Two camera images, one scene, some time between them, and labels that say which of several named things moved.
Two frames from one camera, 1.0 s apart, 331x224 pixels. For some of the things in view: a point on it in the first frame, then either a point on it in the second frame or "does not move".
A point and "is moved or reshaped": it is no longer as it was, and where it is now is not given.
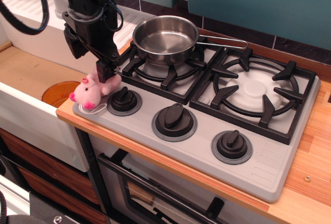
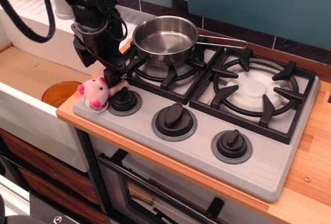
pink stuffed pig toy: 89,92 is moved or reshaped
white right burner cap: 253,87 does not move
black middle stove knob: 174,123 does not move
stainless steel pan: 169,40 does not move
